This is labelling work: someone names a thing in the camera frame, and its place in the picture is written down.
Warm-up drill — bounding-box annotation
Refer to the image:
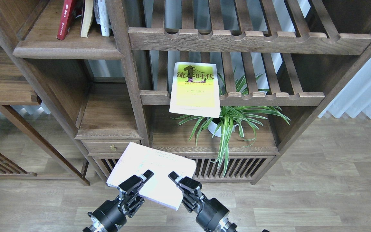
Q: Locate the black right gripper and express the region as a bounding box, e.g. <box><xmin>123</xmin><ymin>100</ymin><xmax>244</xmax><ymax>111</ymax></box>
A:
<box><xmin>168</xmin><ymin>171</ymin><xmax>237</xmax><ymax>232</ymax></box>

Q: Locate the red cover book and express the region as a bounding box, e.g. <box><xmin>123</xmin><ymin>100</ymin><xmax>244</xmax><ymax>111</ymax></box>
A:
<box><xmin>56</xmin><ymin>0</ymin><xmax>83</xmax><ymax>41</ymax></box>

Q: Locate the upright cream paged book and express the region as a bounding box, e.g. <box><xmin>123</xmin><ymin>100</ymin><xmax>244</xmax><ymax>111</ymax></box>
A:
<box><xmin>80</xmin><ymin>0</ymin><xmax>94</xmax><ymax>38</ymax></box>

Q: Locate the green spider plant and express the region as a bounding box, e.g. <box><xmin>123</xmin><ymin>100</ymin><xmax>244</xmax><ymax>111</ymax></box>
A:
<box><xmin>171</xmin><ymin>66</ymin><xmax>291</xmax><ymax>175</ymax></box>

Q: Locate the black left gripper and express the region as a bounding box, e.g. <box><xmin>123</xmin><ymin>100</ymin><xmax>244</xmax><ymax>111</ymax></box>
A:
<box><xmin>83</xmin><ymin>170</ymin><xmax>154</xmax><ymax>232</ymax></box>

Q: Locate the white purple cover book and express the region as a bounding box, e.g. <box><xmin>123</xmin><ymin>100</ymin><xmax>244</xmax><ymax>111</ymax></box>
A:
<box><xmin>106</xmin><ymin>142</ymin><xmax>197</xmax><ymax>210</ymax></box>

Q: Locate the upright white book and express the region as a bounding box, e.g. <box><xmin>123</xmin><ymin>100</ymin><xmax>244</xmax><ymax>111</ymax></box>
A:
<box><xmin>97</xmin><ymin>0</ymin><xmax>111</xmax><ymax>37</ymax></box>

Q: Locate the brass drawer knob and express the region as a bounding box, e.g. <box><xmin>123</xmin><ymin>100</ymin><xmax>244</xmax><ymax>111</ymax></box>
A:
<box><xmin>110</xmin><ymin>144</ymin><xmax>117</xmax><ymax>152</ymax></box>

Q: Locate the white curtain right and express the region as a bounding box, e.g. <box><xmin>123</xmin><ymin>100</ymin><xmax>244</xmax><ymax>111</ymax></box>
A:
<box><xmin>318</xmin><ymin>58</ymin><xmax>371</xmax><ymax>119</ymax></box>

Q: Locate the white plant pot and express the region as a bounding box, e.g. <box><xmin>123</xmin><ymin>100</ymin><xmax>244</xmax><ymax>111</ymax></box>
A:
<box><xmin>207</xmin><ymin>117</ymin><xmax>238</xmax><ymax>138</ymax></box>

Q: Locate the dark wooden bookshelf unit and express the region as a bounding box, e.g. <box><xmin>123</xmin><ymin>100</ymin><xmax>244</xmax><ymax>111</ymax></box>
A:
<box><xmin>0</xmin><ymin>0</ymin><xmax>371</xmax><ymax>184</ymax></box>

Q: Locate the yellow green cover book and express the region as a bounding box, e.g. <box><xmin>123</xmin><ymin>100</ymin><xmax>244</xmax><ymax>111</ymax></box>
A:
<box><xmin>169</xmin><ymin>62</ymin><xmax>221</xmax><ymax>118</ymax></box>

